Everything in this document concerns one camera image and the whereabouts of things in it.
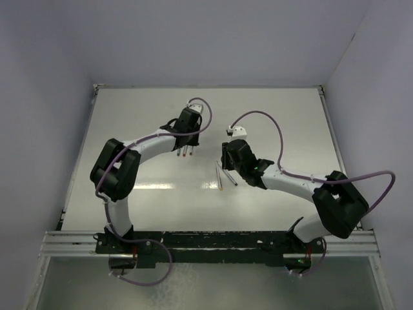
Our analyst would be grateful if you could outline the blue marker pen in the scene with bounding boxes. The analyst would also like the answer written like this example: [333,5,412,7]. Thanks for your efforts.
[223,170,238,186]

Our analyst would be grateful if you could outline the yellow marker pen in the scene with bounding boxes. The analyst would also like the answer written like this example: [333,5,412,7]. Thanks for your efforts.
[215,161,223,191]

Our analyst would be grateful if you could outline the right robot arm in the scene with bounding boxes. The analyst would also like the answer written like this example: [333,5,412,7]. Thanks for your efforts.
[221,139,368,253]

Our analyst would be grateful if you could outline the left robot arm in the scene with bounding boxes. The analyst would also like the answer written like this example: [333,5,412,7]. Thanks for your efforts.
[90,104,203,253]

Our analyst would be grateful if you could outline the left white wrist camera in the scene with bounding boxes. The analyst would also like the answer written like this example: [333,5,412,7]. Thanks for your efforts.
[186,103,204,114]

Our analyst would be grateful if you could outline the black base frame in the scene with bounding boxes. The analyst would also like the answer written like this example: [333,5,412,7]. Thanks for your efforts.
[94,230,322,270]

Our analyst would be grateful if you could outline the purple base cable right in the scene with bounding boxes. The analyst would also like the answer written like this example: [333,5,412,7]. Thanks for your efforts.
[288,237,327,278]

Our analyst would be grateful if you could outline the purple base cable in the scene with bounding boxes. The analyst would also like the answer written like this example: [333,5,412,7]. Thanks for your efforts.
[288,237,327,278]
[108,239,175,286]

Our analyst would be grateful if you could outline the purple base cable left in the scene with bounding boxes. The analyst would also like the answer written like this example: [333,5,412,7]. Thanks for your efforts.
[108,239,175,286]

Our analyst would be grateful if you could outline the aluminium rail right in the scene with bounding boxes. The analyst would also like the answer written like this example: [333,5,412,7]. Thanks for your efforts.
[317,85,383,259]

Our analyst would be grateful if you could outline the aluminium rail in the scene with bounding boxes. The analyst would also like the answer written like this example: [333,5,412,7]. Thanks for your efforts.
[39,231,104,257]
[317,85,383,259]

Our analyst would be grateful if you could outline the aluminium rail front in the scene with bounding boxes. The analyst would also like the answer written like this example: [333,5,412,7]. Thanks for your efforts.
[39,231,104,257]

